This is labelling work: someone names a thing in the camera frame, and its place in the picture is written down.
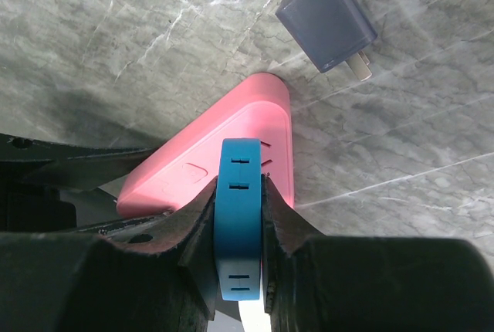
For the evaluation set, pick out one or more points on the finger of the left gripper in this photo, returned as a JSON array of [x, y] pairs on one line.
[[122, 228], [66, 166]]

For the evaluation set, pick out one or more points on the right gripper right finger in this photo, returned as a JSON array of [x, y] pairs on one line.
[[317, 282]]

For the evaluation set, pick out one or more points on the white square plug adapter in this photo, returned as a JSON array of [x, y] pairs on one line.
[[253, 316]]

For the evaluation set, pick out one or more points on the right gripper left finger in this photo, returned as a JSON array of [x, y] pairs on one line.
[[163, 279]]

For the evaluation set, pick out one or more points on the small grey plug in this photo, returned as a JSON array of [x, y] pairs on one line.
[[330, 32]]

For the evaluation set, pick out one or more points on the blue square plug adapter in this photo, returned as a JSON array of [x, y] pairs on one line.
[[237, 232]]

